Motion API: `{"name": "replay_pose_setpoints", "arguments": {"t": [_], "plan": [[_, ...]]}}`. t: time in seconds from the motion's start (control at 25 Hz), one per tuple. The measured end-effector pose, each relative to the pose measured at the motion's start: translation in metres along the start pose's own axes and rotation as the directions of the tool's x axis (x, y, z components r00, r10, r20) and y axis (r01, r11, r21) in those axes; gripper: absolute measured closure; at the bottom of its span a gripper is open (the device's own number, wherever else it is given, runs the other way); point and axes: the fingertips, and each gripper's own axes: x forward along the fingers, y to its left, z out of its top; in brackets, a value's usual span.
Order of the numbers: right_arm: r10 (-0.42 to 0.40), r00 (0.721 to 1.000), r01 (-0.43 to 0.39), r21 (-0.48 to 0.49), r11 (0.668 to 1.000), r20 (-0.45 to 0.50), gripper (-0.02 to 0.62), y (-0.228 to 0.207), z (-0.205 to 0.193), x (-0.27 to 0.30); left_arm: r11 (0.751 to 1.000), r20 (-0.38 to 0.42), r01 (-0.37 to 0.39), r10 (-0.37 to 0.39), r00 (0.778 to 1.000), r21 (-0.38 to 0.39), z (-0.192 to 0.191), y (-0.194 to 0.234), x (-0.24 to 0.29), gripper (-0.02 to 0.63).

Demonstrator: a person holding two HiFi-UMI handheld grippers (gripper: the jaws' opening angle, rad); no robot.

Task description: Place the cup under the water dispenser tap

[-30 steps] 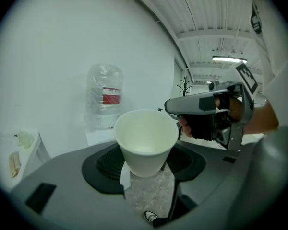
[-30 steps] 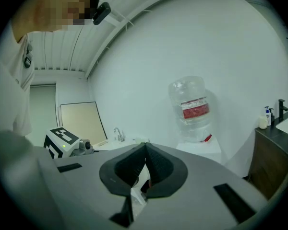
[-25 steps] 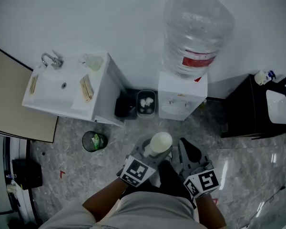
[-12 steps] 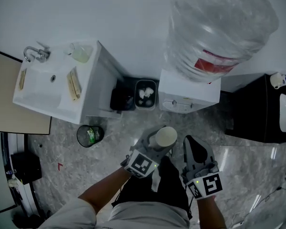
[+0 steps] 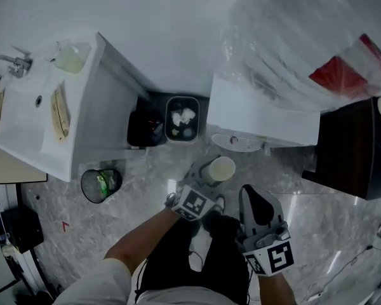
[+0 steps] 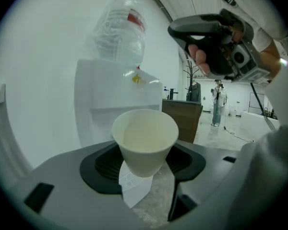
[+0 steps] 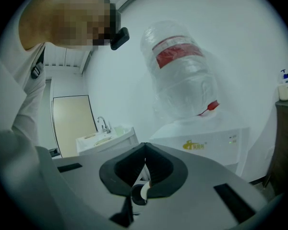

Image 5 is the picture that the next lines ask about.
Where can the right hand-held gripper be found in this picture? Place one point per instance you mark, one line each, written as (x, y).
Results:
(268, 253)

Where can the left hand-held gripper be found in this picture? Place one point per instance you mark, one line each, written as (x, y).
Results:
(193, 202)

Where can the black waste bin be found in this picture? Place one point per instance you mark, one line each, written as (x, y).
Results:
(146, 129)

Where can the red plastic bag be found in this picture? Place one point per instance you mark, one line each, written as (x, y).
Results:
(343, 75)

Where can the white sink cabinet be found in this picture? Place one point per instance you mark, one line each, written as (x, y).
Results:
(50, 106)

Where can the person's white shoe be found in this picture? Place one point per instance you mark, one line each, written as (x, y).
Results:
(220, 202)

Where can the chrome faucet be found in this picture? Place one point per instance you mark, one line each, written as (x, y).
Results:
(11, 65)

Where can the person's white shirt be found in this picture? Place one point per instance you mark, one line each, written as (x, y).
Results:
(95, 284)

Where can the white paper cup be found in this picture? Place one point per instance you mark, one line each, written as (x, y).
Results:
(221, 169)

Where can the person's left forearm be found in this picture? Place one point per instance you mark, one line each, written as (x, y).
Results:
(144, 237)

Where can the person's right forearm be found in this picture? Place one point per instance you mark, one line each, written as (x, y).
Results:
(276, 289)

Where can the grey waste bin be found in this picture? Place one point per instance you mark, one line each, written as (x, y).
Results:
(182, 119)

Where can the dark wooden cabinet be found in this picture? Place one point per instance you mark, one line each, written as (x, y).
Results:
(352, 151)

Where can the translucent soap container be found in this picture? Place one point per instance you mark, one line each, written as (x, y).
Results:
(70, 58)

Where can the black box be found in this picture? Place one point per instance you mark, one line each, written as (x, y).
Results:
(21, 229)

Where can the white water dispenser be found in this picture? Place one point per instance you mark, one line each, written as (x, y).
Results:
(260, 119)

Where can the person's black trousers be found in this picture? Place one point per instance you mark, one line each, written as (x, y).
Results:
(193, 259)

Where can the clear plastic cover sheet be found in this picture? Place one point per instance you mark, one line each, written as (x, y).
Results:
(304, 43)

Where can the black mesh wastebasket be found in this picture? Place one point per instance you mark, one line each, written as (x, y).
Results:
(100, 186)

